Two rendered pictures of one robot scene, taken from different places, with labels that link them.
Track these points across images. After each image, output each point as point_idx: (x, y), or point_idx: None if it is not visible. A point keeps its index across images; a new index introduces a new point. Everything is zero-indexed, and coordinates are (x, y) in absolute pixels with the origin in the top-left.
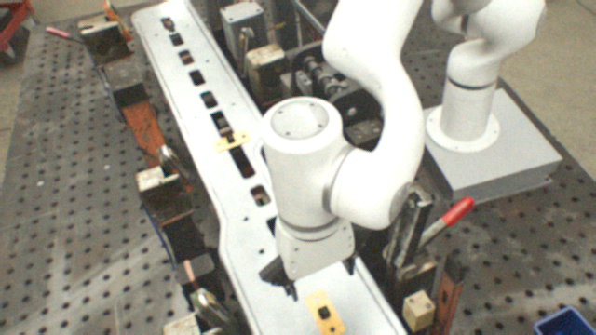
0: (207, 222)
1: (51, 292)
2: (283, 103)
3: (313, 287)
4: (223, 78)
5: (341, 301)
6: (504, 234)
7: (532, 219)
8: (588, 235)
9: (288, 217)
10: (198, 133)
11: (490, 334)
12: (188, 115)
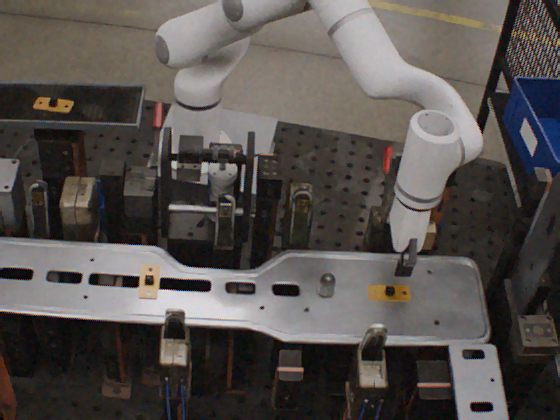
0: (126, 407)
1: None
2: (417, 124)
3: (361, 290)
4: (41, 251)
5: (383, 279)
6: None
7: (299, 176)
8: (334, 159)
9: (436, 192)
10: (113, 303)
11: None
12: (76, 302)
